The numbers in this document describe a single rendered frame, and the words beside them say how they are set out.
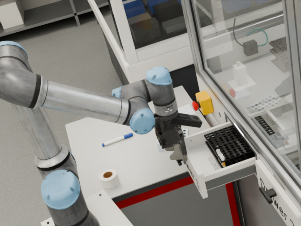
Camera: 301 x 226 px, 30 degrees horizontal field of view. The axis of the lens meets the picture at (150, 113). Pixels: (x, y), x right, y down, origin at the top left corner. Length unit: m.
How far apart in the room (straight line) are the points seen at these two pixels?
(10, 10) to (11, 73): 4.25
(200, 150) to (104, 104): 0.59
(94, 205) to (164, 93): 0.48
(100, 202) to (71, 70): 3.00
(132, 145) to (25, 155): 1.74
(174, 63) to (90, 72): 2.12
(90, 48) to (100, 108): 3.60
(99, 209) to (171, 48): 0.99
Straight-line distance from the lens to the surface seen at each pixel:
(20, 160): 3.92
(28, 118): 1.70
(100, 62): 4.83
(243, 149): 1.92
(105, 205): 1.93
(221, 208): 2.28
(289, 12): 1.23
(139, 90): 1.72
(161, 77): 1.71
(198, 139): 2.05
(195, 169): 1.82
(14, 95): 1.52
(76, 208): 1.73
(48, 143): 1.76
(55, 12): 5.84
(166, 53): 2.63
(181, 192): 2.16
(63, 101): 1.54
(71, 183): 1.71
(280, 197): 1.69
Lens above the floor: 2.06
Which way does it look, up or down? 32 degrees down
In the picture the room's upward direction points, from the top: 15 degrees counter-clockwise
